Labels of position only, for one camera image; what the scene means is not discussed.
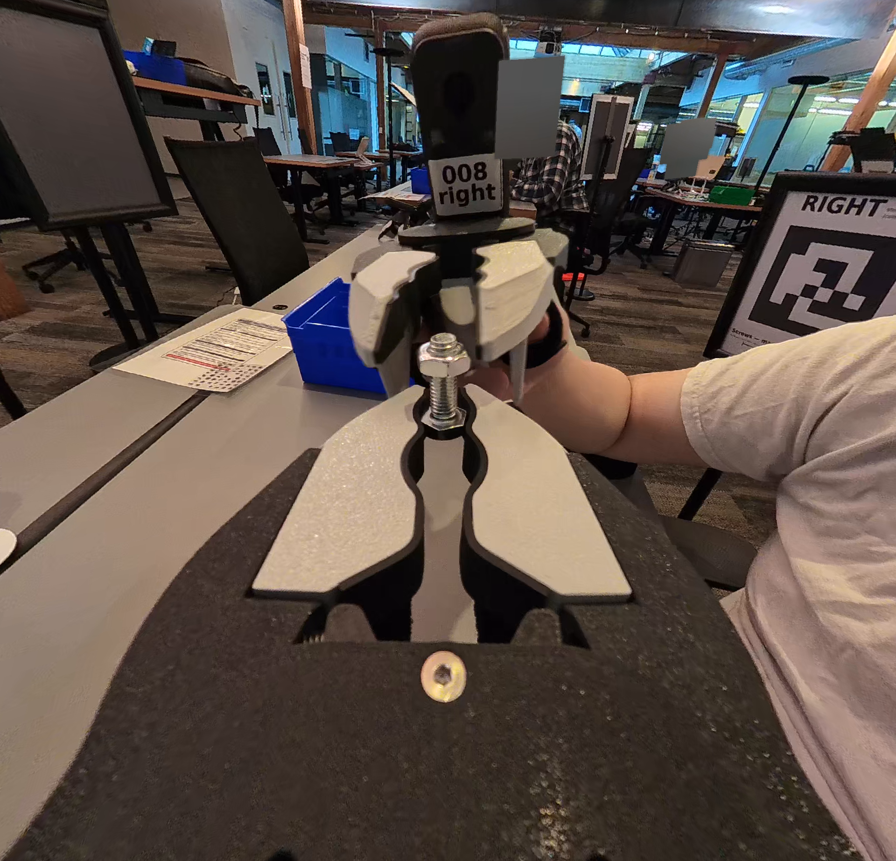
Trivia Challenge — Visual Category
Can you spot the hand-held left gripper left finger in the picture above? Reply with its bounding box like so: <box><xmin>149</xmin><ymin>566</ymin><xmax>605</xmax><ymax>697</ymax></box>
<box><xmin>250</xmin><ymin>385</ymin><xmax>428</xmax><ymax>600</ymax></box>

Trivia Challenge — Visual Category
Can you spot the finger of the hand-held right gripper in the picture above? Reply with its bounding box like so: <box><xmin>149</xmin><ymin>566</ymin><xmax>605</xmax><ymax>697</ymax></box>
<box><xmin>470</xmin><ymin>231</ymin><xmax>570</xmax><ymax>404</ymax></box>
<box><xmin>347</xmin><ymin>251</ymin><xmax>438</xmax><ymax>395</ymax></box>

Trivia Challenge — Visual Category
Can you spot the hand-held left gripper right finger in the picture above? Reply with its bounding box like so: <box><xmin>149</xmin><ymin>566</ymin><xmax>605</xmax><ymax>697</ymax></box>
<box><xmin>458</xmin><ymin>384</ymin><xmax>634</xmax><ymax>605</ymax></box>

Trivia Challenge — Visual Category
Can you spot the blue plastic bin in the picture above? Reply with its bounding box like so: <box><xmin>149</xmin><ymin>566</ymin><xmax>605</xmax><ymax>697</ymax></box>
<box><xmin>282</xmin><ymin>277</ymin><xmax>390</xmax><ymax>395</ymax></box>

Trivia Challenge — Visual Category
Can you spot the large steel hex nut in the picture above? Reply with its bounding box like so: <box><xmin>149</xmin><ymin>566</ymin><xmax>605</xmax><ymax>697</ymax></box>
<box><xmin>417</xmin><ymin>347</ymin><xmax>471</xmax><ymax>381</ymax></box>

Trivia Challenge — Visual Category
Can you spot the large steel hex bolt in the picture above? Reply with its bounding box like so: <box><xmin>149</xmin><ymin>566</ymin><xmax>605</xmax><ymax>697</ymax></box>
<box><xmin>422</xmin><ymin>334</ymin><xmax>469</xmax><ymax>433</ymax></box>

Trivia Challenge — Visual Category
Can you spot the person's right hand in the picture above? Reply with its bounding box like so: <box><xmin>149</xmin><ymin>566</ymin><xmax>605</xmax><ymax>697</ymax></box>
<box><xmin>476</xmin><ymin>304</ymin><xmax>632</xmax><ymax>454</ymax></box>

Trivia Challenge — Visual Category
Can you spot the wooden top desk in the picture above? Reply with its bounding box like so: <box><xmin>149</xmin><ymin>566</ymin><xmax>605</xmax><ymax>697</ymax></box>
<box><xmin>263</xmin><ymin>152</ymin><xmax>359</xmax><ymax>244</ymax></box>

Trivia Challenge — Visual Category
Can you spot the black office chair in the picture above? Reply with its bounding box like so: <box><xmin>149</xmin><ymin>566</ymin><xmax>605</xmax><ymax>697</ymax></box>
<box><xmin>657</xmin><ymin>513</ymin><xmax>762</xmax><ymax>593</ymax></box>
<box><xmin>164</xmin><ymin>136</ymin><xmax>311</xmax><ymax>309</ymax></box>

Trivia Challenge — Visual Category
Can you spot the printed white paper sheet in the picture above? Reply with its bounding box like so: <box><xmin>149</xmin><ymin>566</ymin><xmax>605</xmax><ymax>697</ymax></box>
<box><xmin>112</xmin><ymin>308</ymin><xmax>294</xmax><ymax>395</ymax></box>

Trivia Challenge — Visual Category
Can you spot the grey waste bin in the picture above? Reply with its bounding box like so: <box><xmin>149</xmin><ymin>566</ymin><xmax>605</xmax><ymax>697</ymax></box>
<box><xmin>672</xmin><ymin>238</ymin><xmax>737</xmax><ymax>289</ymax></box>

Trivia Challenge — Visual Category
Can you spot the black easel stand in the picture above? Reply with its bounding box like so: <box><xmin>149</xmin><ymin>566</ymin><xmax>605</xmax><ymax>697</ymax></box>
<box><xmin>65</xmin><ymin>220</ymin><xmax>165</xmax><ymax>373</ymax></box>

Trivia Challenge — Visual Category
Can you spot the person's white t-shirt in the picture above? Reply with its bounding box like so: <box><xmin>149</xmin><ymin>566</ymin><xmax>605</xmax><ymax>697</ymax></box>
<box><xmin>680</xmin><ymin>315</ymin><xmax>896</xmax><ymax>861</ymax></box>

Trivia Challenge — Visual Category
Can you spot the large blue storage bin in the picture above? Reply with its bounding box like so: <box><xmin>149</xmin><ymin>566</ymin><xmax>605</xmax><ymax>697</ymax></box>
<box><xmin>122</xmin><ymin>50</ymin><xmax>187</xmax><ymax>86</ymax></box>

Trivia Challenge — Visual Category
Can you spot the framed black-and-white marker sign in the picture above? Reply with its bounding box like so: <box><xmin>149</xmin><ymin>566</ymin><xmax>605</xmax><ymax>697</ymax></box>
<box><xmin>702</xmin><ymin>171</ymin><xmax>896</xmax><ymax>360</ymax></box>

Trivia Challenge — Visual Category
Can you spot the black floor lamp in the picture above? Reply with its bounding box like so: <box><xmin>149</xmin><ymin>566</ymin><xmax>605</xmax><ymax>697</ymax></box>
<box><xmin>759</xmin><ymin>75</ymin><xmax>831</xmax><ymax>190</ymax></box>

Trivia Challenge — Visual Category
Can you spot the black framed grey board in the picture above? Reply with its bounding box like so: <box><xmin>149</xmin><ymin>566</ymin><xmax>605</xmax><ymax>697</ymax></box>
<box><xmin>0</xmin><ymin>0</ymin><xmax>180</xmax><ymax>233</ymax></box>

